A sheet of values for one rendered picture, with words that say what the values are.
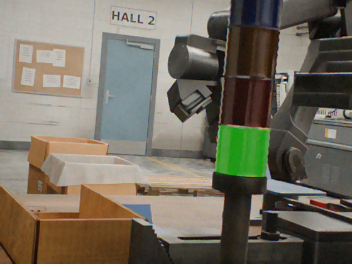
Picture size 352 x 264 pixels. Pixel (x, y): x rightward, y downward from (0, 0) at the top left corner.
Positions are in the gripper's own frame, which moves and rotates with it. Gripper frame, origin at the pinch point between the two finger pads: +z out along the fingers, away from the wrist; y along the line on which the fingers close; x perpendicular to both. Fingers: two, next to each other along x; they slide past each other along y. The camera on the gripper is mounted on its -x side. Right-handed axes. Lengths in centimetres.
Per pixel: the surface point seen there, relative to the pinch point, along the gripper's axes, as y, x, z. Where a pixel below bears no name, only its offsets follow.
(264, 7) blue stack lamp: 47, -27, 8
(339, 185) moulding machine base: -540, 476, -210
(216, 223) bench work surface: -13.9, 0.3, 3.8
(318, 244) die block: 26.9, -11.7, 19.3
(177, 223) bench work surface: -13.8, -6.9, 3.6
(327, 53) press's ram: 28.8, -5.3, -1.9
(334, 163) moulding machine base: -540, 478, -241
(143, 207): -2.4, -17.1, 4.8
